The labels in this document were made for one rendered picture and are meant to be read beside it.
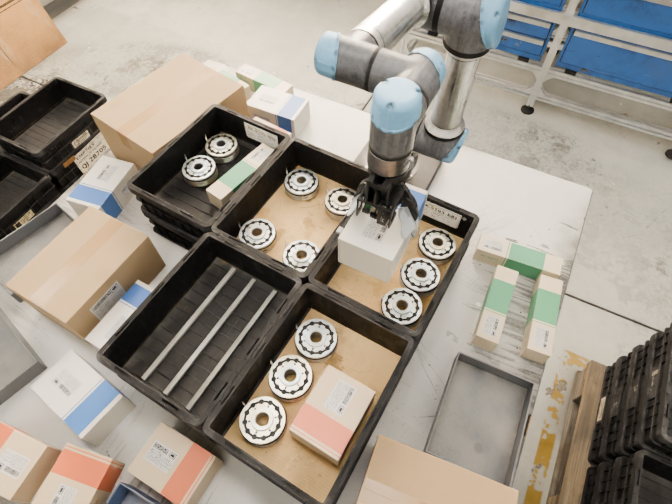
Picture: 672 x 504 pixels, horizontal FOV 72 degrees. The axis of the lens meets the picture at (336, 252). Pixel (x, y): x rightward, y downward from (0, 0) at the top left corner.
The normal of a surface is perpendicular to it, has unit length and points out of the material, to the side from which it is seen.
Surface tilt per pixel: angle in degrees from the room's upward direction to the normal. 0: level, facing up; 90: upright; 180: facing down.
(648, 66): 90
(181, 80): 0
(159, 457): 0
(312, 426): 0
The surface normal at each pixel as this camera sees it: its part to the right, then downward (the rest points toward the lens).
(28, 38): 0.84, 0.22
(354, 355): 0.00, -0.54
